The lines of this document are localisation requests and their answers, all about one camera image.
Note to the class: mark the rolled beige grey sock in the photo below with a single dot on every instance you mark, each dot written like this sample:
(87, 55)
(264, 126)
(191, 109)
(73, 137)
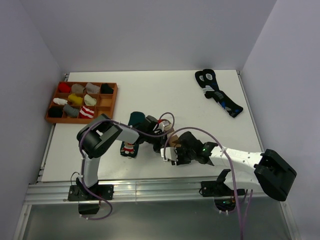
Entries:
(77, 89)

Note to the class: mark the brown striped sock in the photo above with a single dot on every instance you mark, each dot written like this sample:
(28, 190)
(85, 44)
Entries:
(173, 139)

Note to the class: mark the rolled yellow sock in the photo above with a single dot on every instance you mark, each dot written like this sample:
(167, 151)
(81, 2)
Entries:
(75, 100)

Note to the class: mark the rolled black sock, top row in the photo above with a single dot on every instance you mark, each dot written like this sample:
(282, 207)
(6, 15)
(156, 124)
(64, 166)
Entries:
(106, 89)

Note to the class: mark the black sports sock, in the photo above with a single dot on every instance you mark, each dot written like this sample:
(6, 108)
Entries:
(206, 79)
(229, 106)

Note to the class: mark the black sports sock, right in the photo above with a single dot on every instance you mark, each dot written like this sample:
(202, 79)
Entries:
(229, 106)

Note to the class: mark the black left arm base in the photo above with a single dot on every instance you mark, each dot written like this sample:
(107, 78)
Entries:
(87, 203)

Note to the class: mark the black sports sock, left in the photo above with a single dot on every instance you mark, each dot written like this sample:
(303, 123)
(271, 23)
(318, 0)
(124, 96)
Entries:
(206, 79)

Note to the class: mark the rolled light grey sock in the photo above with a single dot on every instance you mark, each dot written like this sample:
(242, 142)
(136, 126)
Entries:
(92, 88)

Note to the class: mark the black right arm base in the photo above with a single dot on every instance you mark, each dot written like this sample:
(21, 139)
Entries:
(219, 190)

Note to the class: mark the rolled red white striped sock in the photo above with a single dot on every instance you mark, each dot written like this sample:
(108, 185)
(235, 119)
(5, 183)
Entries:
(86, 113)

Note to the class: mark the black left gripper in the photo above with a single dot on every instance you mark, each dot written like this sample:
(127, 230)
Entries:
(161, 144)

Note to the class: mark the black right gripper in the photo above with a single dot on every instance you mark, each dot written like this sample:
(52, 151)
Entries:
(180, 161)

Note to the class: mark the rolled cream sock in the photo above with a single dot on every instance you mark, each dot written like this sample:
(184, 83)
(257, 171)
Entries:
(89, 100)

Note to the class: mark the rolled black sock, bottom row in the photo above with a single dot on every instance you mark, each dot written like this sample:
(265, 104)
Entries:
(55, 112)

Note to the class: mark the dark green reindeer sock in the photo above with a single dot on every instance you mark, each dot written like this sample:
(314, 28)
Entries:
(129, 148)

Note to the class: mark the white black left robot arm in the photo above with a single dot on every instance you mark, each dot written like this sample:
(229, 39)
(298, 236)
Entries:
(97, 137)

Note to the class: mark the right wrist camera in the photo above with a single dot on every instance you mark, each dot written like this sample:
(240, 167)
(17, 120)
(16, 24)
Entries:
(168, 154)

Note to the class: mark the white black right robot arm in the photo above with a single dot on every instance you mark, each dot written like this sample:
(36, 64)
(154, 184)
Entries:
(241, 171)

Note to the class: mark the rolled dark grey sock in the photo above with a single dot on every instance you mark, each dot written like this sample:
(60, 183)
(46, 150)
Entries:
(71, 111)

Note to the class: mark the wooden compartment tray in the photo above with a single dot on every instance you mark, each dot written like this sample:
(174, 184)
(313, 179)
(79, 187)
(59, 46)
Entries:
(105, 103)

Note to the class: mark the rolled black sock, row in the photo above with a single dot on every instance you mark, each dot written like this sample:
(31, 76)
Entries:
(55, 112)
(106, 89)

